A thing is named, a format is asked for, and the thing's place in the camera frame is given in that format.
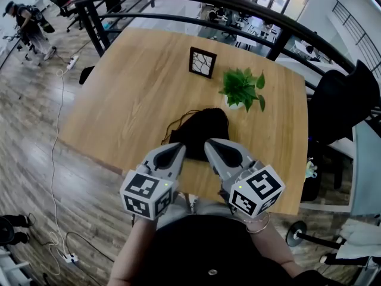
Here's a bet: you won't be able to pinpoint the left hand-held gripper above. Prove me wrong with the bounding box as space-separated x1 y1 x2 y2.
119 143 187 221

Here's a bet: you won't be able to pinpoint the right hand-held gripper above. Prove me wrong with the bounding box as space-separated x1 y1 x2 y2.
204 139 286 219

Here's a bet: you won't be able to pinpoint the black drawstring bag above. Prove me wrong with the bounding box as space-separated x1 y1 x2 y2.
160 107 230 162

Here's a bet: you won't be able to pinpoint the person's right forearm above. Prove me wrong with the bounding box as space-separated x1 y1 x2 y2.
245 212 301 278

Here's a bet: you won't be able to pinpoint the person's left forearm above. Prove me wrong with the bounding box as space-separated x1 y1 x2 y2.
108 217 158 286

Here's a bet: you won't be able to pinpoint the person's grey shorts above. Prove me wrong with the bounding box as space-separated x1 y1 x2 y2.
156 194 239 231

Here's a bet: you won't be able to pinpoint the green plant in white pot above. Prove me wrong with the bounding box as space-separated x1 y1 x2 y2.
218 67 266 113

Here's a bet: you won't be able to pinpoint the person's black shirt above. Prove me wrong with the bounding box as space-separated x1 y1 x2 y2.
139 214 337 286

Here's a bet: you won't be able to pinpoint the black wheeled stand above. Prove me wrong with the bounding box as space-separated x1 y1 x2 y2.
286 220 346 248

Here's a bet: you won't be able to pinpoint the black rounded pad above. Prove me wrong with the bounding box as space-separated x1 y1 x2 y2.
79 66 95 85

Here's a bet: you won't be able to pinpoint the black mesh office chair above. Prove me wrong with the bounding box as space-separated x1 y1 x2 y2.
300 60 381 202

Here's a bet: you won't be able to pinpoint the pale grey table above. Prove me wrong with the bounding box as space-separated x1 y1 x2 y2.
300 120 381 217

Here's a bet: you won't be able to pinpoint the white cloth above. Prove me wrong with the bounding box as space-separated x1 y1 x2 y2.
336 217 381 259

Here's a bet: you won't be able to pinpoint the thin metal bracelet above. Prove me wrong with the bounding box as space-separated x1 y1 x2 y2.
243 212 271 234

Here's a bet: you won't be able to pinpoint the black picture frame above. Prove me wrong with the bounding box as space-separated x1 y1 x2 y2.
188 46 217 79

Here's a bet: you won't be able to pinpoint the black floor cable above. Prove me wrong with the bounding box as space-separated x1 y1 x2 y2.
65 231 115 263

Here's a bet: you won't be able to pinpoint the long white floor cable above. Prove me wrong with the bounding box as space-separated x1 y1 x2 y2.
41 69 72 275

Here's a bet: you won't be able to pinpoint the black wall railing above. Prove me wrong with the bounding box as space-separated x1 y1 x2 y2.
332 0 381 80

